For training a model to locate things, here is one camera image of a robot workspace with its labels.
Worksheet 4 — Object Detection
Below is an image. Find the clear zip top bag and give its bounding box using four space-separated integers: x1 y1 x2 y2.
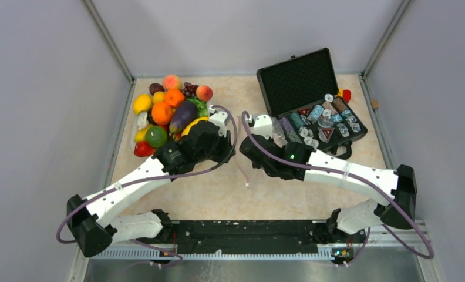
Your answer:
238 111 296 180

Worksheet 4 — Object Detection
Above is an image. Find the purple eggplant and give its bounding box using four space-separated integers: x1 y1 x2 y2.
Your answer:
169 100 198 133

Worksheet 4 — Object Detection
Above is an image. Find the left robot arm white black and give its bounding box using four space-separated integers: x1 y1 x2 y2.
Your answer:
56 117 237 257

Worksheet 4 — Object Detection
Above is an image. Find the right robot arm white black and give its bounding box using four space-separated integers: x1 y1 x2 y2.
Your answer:
240 135 419 242

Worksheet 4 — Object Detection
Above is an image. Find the yellow mango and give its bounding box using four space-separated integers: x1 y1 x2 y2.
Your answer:
181 117 209 137

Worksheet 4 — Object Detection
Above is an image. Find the green lettuce leaf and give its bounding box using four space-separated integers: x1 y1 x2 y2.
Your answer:
187 96 209 118

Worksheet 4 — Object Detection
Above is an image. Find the peach at right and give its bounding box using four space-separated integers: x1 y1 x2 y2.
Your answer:
196 85 214 102

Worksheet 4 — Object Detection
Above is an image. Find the peach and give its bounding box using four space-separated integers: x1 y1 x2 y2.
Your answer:
196 85 214 102
162 75 183 90

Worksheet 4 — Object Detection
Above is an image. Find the black poker chip case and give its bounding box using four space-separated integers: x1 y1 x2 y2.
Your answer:
257 48 368 160

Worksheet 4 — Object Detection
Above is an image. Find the dark grapes bunch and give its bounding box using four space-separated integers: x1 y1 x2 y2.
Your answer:
181 82 199 98

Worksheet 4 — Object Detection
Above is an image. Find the large orange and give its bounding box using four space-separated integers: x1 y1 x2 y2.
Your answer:
151 102 174 125

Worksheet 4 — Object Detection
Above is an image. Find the small orange tangerine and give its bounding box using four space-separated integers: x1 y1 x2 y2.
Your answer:
164 89 186 109

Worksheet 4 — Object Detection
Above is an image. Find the white fruit tray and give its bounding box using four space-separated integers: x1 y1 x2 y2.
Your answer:
133 99 210 157

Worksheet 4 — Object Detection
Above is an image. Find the peach at back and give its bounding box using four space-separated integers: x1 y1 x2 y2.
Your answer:
162 75 183 90

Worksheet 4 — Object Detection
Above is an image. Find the red small object behind case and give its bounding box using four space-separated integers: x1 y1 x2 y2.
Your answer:
337 89 352 103

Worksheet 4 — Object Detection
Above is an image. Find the yellow lemon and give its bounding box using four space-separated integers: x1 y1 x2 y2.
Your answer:
132 94 153 116

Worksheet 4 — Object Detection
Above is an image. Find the dark plum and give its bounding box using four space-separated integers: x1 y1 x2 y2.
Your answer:
149 83 165 95

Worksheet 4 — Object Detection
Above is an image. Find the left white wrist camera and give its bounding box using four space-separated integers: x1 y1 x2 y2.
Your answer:
208 106 230 137

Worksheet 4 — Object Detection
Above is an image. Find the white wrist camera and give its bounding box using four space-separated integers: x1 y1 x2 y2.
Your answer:
208 106 230 137
252 114 274 140

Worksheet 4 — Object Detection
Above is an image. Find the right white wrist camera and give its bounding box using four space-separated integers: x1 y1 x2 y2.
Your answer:
252 114 274 140

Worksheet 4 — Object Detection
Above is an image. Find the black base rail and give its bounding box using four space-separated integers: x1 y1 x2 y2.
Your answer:
145 220 365 255

